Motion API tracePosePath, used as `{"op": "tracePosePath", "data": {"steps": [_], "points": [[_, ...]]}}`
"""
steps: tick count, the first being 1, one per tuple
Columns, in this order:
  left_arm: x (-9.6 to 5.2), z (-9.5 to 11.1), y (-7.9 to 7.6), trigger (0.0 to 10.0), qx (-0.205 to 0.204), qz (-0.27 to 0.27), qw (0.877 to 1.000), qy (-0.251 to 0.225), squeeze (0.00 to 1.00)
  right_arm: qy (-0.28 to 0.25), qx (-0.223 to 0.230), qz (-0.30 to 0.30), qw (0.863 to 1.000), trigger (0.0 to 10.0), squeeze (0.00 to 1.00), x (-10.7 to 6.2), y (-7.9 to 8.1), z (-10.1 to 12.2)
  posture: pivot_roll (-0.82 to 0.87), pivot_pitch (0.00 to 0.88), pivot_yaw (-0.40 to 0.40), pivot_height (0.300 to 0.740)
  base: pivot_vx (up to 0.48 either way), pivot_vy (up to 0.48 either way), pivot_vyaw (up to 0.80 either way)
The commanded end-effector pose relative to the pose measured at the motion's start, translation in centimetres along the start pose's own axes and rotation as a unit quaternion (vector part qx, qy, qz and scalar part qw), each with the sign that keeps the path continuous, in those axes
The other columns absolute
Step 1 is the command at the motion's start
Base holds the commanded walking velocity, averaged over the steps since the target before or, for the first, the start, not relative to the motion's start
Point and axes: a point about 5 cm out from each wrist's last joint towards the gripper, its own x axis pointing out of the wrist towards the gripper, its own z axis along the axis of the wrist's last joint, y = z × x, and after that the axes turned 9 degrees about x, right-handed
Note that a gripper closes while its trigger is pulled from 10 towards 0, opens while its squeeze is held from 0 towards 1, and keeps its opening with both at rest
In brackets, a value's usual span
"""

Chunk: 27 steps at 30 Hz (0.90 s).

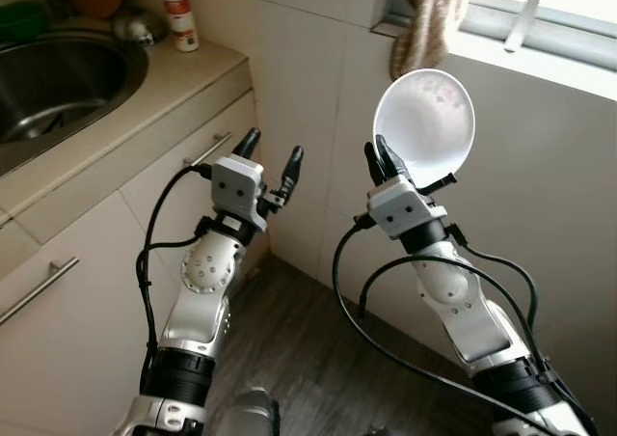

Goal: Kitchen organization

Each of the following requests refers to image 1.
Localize green plastic basin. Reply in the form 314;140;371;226
0;0;49;46

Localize beige hanging cloth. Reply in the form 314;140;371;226
389;0;469;82

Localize white cabinet door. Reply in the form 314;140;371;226
0;193;160;436
118;89;263;263

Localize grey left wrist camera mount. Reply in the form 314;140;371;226
209;154;268;230

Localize white bowl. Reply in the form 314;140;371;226
372;68;477;190

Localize steel bar cabinet handle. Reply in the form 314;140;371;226
0;257;81;327
181;130;234;170

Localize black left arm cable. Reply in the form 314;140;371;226
135;163;215;379

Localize white bottle red label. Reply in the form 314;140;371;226
159;0;201;53

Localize stainless steel sink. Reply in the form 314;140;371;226
0;31;150;177

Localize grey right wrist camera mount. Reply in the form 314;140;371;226
365;174;450;241

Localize white window frame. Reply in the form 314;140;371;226
381;0;617;101

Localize white window latch bar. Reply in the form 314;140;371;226
501;0;557;54

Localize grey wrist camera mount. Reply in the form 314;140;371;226
365;174;450;241
209;154;268;230

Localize beige kitchen countertop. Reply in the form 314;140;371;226
0;39;254;249

